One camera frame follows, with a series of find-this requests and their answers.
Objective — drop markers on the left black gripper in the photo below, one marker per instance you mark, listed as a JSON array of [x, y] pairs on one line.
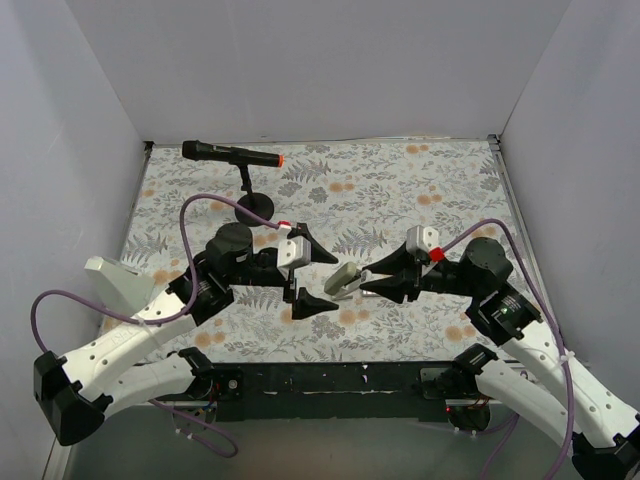
[[291, 279]]

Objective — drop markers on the black microphone desk stand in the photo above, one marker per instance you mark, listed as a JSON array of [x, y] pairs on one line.
[[259, 204]]

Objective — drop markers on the white angled bracket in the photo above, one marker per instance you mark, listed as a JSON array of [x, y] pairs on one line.
[[120, 288]]

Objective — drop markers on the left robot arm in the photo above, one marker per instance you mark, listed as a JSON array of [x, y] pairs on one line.
[[79, 390]]

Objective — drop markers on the black microphone orange tip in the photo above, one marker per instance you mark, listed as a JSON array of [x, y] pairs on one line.
[[200, 151]]

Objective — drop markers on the black base frame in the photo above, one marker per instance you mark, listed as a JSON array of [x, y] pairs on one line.
[[427, 391]]

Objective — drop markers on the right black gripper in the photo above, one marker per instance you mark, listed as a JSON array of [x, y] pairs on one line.
[[413, 277]]

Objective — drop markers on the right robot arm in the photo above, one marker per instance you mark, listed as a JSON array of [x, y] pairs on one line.
[[564, 400]]

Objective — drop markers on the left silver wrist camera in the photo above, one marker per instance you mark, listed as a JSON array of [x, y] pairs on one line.
[[292, 254]]

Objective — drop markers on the beige green stapler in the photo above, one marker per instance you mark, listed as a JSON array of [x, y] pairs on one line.
[[342, 282]]

